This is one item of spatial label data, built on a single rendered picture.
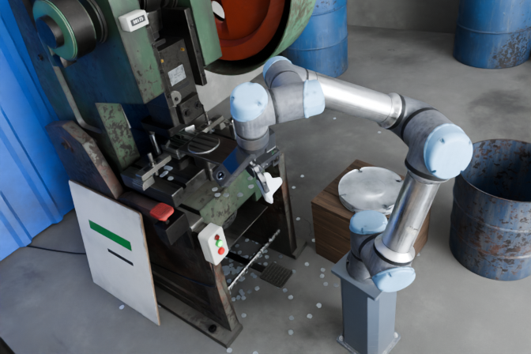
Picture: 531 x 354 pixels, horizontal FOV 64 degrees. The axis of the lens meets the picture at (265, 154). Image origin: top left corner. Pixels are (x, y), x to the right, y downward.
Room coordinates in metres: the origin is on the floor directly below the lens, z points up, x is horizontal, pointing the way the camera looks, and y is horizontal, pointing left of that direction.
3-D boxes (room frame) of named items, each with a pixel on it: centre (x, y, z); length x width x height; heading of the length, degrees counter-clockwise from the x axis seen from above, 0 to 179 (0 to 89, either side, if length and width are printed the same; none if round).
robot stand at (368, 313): (0.95, -0.28, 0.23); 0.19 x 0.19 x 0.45; 38
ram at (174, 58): (1.43, 0.29, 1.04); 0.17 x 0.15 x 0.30; 49
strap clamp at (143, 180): (1.33, 0.43, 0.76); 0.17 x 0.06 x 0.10; 139
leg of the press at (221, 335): (1.35, 0.60, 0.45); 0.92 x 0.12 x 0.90; 49
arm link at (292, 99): (0.81, -0.08, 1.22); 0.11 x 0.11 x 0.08; 6
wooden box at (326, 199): (1.41, -0.44, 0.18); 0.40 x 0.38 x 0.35; 42
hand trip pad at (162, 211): (1.06, 0.36, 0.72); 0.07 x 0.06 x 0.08; 49
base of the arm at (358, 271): (0.95, -0.28, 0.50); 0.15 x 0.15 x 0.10
